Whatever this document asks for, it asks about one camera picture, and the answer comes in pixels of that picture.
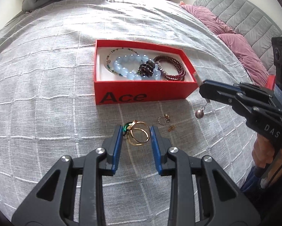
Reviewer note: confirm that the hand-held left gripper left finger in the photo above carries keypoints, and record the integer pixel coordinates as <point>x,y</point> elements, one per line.
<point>116,146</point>

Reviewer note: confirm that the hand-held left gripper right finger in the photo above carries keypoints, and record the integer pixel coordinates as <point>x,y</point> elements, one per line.
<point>156,146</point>

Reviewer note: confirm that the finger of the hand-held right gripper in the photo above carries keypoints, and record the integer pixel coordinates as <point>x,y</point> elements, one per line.
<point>221,84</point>
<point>216,93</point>

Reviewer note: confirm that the silver pin with pearl pendant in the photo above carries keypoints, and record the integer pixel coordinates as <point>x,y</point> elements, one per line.
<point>199,113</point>

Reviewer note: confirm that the red cardboard box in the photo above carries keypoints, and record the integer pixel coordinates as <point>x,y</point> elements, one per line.
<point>166,90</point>

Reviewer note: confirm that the person's right hand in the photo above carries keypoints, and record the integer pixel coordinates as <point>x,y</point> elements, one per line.
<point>261,153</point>

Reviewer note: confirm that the small gold earring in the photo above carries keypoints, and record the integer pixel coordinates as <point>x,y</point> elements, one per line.
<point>171,128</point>

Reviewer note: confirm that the small hoop earring with charm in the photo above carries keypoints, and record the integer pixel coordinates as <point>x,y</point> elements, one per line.
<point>166,115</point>

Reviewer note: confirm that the pink velvet pillow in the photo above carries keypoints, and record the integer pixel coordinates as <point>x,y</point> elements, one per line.
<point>207,16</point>
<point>244,54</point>

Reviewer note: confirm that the red box lid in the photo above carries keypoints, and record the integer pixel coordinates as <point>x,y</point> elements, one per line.
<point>270,82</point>

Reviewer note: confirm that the dark blue clothing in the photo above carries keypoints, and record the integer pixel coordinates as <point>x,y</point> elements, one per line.
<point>251,186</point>

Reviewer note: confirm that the grey quilted headboard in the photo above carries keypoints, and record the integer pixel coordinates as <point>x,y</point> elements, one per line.
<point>237,7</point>

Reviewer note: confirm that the grey checked bedspread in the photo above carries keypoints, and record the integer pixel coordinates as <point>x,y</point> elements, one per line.
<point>49,75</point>

